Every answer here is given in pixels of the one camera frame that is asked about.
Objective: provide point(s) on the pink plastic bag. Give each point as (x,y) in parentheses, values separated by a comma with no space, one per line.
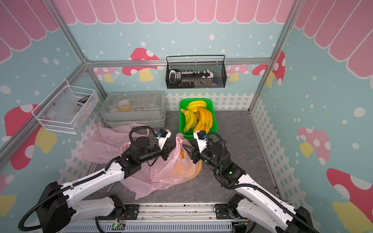
(164,174)

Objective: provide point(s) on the pink plastic bags pile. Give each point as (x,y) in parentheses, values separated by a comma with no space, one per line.
(107,143)

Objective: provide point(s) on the yellow banana bunch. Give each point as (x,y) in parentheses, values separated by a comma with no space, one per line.
(182,153)

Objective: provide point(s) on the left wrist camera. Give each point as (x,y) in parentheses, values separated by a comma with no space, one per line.
(162,137)

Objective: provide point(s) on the green plastic basket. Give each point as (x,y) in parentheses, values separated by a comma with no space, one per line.
(198,118)

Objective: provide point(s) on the white wire mesh basket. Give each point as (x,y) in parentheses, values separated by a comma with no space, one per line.
(67,109)

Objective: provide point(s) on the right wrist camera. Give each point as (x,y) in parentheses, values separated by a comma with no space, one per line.
(201,137)

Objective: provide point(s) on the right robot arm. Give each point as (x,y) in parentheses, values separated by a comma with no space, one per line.
(251,200)

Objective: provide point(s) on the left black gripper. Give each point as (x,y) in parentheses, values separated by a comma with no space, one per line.
(164,152)

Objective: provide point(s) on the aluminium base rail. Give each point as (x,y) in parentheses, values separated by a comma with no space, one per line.
(167,218)

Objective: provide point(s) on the black wire mesh basket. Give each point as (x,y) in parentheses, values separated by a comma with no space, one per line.
(195,71)

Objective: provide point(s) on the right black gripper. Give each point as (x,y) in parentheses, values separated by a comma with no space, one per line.
(195,154)

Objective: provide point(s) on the clear plastic storage box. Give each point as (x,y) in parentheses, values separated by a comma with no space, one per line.
(124,108)

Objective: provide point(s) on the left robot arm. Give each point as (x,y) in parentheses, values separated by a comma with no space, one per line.
(61,204)

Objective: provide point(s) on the bananas in green basket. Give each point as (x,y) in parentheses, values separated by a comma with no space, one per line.
(196,116)

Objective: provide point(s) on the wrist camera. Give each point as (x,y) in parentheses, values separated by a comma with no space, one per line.
(201,137)
(162,137)

